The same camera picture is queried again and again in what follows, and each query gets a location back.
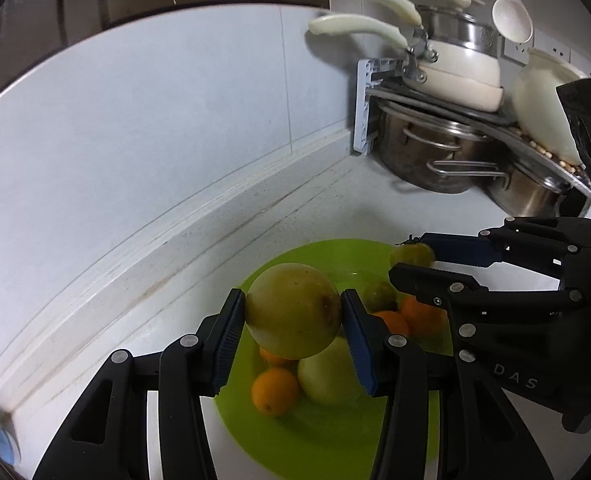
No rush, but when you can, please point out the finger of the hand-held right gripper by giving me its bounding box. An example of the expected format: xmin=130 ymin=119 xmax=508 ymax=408
xmin=389 ymin=265 xmax=585 ymax=352
xmin=419 ymin=216 xmax=591 ymax=279

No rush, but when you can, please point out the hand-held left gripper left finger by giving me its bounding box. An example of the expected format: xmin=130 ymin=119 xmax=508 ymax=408
xmin=32 ymin=288 xmax=247 ymax=480

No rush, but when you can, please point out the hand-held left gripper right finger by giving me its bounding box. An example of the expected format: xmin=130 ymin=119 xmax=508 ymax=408
xmin=342 ymin=289 xmax=547 ymax=480

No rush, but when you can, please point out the green tomato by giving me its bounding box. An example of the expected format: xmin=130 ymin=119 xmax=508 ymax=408
xmin=363 ymin=280 xmax=399 ymax=312
xmin=390 ymin=240 xmax=435 ymax=270

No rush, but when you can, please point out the orange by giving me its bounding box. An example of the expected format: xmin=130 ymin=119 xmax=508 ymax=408
xmin=252 ymin=367 xmax=301 ymax=417
xmin=400 ymin=296 xmax=449 ymax=343
xmin=260 ymin=345 xmax=296 ymax=367
xmin=370 ymin=310 xmax=410 ymax=338

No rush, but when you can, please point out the yellow-green pear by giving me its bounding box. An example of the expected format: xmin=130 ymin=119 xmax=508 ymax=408
xmin=244 ymin=262 xmax=342 ymax=360
xmin=297 ymin=337 xmax=363 ymax=407

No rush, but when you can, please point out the green plate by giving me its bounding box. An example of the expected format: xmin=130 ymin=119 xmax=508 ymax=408
xmin=214 ymin=239 xmax=456 ymax=478

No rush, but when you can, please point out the row of peanuts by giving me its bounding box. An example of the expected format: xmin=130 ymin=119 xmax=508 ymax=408
xmin=513 ymin=127 xmax=590 ymax=175

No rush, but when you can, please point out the corner pot rack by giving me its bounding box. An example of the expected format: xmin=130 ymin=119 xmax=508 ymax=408
xmin=353 ymin=57 xmax=591 ymax=196

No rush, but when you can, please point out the steel pot with lid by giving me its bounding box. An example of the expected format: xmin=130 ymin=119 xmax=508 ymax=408
xmin=418 ymin=0 xmax=499 ymax=58

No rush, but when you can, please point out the white spoon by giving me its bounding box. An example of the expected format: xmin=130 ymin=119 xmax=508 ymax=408
xmin=492 ymin=0 xmax=535 ymax=43

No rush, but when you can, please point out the cream frying pan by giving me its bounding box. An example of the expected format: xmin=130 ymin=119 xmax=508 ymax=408
xmin=309 ymin=14 xmax=505 ymax=112

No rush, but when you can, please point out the steel pot with handles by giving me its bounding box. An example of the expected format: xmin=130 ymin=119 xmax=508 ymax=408
xmin=378 ymin=105 xmax=509 ymax=195

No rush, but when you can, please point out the white wall socket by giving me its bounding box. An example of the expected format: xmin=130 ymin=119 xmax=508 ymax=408
xmin=500 ymin=35 xmax=531 ymax=64
xmin=533 ymin=27 xmax=591 ymax=77

